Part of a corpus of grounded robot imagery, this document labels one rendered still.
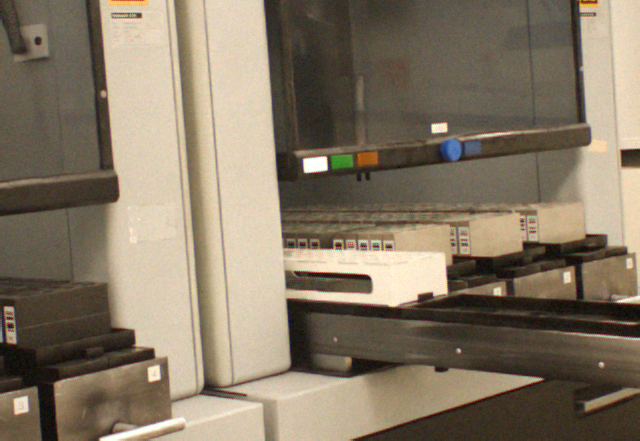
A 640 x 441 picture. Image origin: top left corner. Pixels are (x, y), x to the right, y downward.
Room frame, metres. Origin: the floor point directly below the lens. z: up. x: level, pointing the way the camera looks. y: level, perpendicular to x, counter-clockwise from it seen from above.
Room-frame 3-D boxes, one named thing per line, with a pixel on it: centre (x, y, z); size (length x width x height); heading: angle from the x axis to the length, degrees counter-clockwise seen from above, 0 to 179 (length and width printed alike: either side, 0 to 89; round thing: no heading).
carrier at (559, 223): (1.98, -0.35, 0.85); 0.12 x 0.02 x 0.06; 133
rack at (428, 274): (1.66, -0.01, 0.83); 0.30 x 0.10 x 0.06; 44
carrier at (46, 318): (1.37, 0.27, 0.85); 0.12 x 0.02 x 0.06; 135
